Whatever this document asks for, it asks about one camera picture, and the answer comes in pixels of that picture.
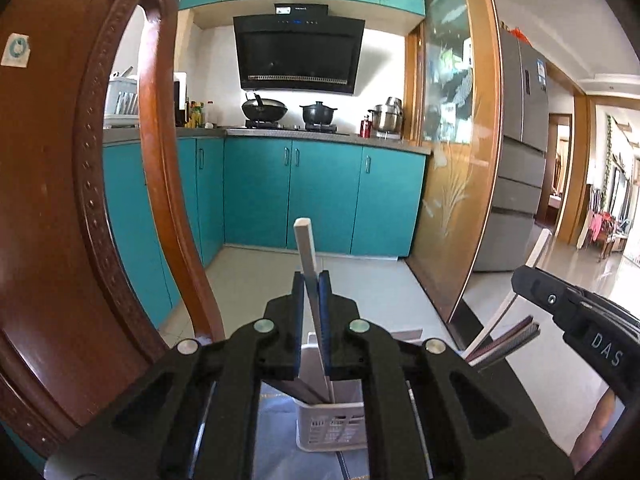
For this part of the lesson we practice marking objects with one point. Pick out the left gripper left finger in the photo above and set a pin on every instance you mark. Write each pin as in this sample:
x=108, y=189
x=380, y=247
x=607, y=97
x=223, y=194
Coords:
x=193, y=414

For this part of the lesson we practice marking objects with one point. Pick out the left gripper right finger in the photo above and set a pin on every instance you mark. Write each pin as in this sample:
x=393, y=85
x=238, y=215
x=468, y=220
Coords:
x=429, y=415

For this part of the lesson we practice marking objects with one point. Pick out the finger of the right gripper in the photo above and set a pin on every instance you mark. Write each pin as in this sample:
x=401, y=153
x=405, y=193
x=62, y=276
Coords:
x=557, y=297

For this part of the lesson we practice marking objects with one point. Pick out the red-brown chopstick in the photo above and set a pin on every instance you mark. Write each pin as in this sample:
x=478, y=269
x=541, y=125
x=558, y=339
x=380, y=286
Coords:
x=514, y=330

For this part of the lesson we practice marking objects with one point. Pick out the beige wooden chopstick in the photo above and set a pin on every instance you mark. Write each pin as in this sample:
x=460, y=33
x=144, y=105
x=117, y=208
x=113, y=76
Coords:
x=509, y=299

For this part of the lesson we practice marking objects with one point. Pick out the white chopstick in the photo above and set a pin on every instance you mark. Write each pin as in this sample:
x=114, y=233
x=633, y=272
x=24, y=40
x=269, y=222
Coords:
x=305, y=245

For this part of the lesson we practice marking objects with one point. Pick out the black chopstick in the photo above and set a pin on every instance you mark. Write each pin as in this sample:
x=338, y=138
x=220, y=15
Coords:
x=298, y=389

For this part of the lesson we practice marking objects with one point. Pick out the person right hand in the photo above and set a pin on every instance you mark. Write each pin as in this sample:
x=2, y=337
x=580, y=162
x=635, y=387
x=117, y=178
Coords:
x=590, y=440

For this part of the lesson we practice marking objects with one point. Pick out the grey refrigerator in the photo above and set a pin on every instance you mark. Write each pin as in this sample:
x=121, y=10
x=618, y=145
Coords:
x=522, y=161

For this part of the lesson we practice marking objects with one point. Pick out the carved wooden chair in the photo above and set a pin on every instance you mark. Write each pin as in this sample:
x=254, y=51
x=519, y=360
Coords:
x=73, y=332

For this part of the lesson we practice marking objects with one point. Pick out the white plastic utensil basket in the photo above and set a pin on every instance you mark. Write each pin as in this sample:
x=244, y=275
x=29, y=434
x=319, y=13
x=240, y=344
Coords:
x=333, y=427

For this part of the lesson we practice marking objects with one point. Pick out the stainless steel pot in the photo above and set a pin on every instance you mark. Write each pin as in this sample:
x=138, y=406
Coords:
x=387, y=118

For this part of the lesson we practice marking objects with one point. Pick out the teal lower cabinets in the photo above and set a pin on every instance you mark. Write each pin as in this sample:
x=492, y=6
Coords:
x=248, y=190

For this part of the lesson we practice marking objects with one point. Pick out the red thermos bottle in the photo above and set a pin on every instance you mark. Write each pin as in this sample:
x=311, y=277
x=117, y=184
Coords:
x=365, y=127

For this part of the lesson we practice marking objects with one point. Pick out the black cooking pot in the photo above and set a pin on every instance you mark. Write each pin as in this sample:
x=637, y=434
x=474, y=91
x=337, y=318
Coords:
x=317, y=114

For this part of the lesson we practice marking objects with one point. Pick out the white dish rack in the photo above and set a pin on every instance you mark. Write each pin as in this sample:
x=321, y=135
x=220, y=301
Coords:
x=121, y=108

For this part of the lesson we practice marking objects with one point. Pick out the black wok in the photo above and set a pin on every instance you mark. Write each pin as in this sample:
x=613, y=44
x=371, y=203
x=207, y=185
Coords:
x=258, y=109

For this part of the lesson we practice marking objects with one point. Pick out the black range hood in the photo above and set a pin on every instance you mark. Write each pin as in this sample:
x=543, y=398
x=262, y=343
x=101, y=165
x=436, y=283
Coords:
x=305, y=49

